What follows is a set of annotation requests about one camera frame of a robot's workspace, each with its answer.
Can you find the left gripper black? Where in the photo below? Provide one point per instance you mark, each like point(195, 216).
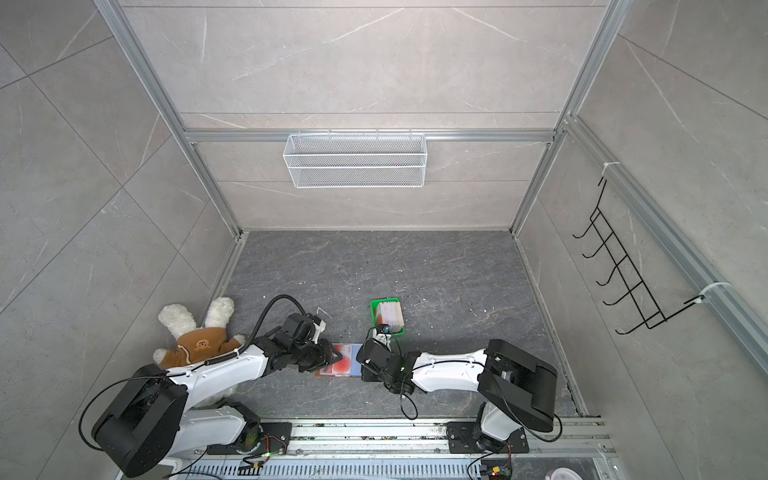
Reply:
point(328, 356)

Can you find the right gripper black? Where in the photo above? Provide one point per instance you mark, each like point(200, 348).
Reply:
point(366, 375)

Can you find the brown leather card holder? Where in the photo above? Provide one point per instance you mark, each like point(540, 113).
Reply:
point(357, 369)

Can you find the green plastic card bin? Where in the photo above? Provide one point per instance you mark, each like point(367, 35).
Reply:
point(373, 304)

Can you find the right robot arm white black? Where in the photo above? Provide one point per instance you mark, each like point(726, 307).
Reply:
point(519, 388)

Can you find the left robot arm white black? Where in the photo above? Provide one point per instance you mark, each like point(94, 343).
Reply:
point(160, 412)

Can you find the stack of cards in bin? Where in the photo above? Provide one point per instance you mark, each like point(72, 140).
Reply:
point(390, 313)

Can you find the white teddy bear brown shirt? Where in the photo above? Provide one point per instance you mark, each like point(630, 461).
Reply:
point(196, 344)

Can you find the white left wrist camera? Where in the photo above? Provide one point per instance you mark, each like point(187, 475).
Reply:
point(318, 327)

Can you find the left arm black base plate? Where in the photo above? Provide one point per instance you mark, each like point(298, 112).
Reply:
point(269, 437)

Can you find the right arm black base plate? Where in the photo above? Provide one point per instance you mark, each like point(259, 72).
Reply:
point(466, 438)

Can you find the white wire mesh basket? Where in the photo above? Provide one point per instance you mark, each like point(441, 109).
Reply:
point(356, 160)

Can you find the aluminium front rail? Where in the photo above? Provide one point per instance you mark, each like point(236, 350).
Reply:
point(370, 438)

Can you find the black wire hook rack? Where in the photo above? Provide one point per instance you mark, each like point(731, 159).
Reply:
point(625, 272)

